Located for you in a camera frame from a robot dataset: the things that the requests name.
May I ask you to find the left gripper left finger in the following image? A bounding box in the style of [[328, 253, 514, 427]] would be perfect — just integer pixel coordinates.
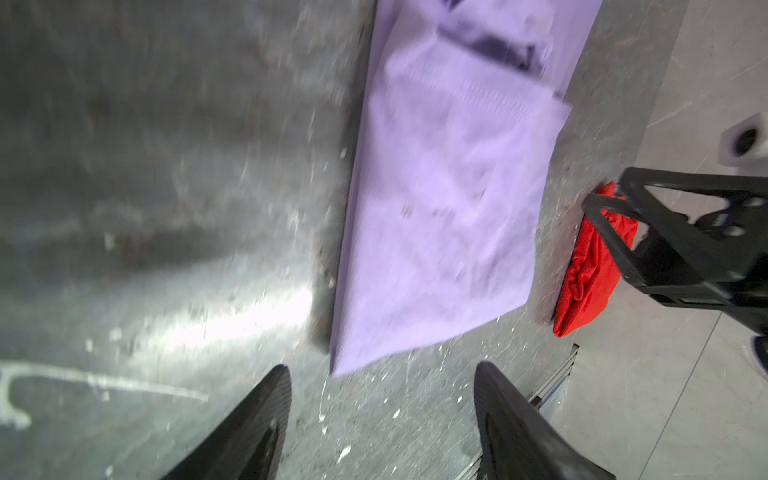
[[164, 365, 292, 480]]

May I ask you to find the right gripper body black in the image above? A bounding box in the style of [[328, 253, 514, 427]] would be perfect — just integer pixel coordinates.
[[635, 203, 767, 336]]

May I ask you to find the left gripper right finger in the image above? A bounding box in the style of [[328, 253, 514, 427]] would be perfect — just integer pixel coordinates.
[[473, 361, 615, 480]]

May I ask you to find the purple t-shirt with print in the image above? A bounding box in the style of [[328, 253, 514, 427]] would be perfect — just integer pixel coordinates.
[[330, 1, 601, 377]]

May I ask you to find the red t-shirt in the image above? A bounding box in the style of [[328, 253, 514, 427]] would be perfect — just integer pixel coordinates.
[[553, 217, 621, 338]]

